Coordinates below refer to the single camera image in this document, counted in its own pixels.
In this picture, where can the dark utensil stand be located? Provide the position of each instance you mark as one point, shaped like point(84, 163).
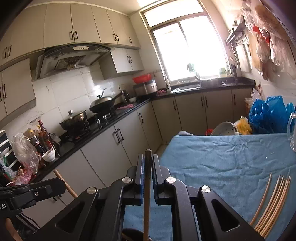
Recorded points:
point(234, 73)

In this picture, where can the pink rag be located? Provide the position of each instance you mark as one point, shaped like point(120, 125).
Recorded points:
point(126, 106)

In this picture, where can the range hood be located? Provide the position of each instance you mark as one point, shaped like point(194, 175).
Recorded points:
point(74, 58)

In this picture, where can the window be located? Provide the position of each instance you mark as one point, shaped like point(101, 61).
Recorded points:
point(185, 46)

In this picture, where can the steel rice cooker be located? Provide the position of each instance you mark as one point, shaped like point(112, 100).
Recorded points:
point(145, 89)

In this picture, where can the black white striped cup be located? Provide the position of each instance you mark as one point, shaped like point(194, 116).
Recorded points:
point(5, 143)

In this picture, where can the pink plastic bag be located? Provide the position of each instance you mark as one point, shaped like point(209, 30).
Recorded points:
point(22, 179)

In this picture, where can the red plastic basin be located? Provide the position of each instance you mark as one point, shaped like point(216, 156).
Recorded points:
point(142, 78)

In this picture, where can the white upper cabinets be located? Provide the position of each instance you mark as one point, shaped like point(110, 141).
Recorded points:
point(69, 23)

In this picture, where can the steel pot with lid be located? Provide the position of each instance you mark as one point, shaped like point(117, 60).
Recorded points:
point(74, 120)

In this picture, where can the grey chopstick holder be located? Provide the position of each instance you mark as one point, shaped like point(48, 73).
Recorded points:
point(131, 235)

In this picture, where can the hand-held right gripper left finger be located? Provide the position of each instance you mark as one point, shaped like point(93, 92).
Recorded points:
point(138, 178)

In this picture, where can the black kitchen countertop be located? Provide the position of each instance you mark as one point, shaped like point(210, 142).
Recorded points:
point(129, 110)

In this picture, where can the hanging clear plastic bags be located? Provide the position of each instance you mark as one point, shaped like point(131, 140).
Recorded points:
point(270, 34)

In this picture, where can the white small wall cabinet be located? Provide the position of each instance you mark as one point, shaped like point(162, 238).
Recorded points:
point(124, 62)

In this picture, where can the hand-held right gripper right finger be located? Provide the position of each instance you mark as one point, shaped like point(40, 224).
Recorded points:
point(155, 178)

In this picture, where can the brown wooden chopstick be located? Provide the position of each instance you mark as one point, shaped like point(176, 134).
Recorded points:
point(147, 208)

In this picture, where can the yellow plastic bag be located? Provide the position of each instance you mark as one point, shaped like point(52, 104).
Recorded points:
point(242, 126)

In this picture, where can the blue plastic bag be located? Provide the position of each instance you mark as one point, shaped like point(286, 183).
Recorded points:
point(268, 113)

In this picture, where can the white cabinets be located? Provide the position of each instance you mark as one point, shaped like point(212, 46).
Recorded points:
point(129, 134)
point(69, 23)

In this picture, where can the white colander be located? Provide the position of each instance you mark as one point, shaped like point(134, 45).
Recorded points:
point(224, 129)

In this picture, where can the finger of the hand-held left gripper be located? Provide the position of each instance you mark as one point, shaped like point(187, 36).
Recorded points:
point(34, 192)

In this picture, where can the gas stove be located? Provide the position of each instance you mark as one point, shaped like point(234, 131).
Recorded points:
point(101, 120)

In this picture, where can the dark kettle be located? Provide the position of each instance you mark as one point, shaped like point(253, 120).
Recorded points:
point(124, 96)

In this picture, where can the sauce bottle with red label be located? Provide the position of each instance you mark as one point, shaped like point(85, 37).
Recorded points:
point(45, 136)

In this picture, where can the green cup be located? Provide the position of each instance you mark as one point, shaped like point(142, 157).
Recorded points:
point(223, 72)

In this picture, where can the black wok with lid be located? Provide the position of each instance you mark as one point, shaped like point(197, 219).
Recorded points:
point(103, 103)

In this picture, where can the green cloth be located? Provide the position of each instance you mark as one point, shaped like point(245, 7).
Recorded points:
point(191, 67)

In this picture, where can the clear plastic bag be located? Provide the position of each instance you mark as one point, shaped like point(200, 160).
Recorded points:
point(24, 153)

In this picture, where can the blue table cloth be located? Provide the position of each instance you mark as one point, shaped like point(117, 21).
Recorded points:
point(219, 162)

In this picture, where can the white bowl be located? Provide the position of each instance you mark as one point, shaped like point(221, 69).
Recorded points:
point(49, 156)

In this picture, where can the white lower cabinets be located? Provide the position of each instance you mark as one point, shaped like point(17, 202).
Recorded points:
point(129, 134)

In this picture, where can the wall utensil rack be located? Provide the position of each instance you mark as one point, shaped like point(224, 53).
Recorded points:
point(235, 34)

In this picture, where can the bunch of pale chopsticks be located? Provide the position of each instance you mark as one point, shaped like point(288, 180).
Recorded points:
point(275, 204)

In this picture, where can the steel sink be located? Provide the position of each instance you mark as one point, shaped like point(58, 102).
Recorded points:
point(185, 88)

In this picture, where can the glass mug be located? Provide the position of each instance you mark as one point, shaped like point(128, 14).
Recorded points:
point(291, 134)

